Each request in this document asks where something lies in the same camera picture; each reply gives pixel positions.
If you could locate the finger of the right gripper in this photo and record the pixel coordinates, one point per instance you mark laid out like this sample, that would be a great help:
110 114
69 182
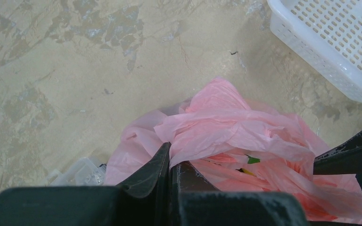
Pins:
342 160

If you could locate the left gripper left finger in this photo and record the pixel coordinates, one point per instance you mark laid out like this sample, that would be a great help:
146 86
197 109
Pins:
140 200

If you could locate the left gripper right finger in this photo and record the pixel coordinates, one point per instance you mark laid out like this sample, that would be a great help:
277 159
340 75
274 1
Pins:
196 202

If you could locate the pink plastic bag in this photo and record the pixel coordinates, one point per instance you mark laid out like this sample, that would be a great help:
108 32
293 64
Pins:
217 128

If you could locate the yellow fake fruit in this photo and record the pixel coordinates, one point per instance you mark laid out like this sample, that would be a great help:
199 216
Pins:
246 171

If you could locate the green fake fruit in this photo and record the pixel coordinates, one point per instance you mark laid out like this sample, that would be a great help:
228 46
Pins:
252 160

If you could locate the clear screw organizer box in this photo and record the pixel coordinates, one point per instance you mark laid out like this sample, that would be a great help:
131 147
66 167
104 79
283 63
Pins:
84 172

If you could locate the white perforated plastic basket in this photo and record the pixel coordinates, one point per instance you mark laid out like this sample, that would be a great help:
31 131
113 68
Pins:
327 34

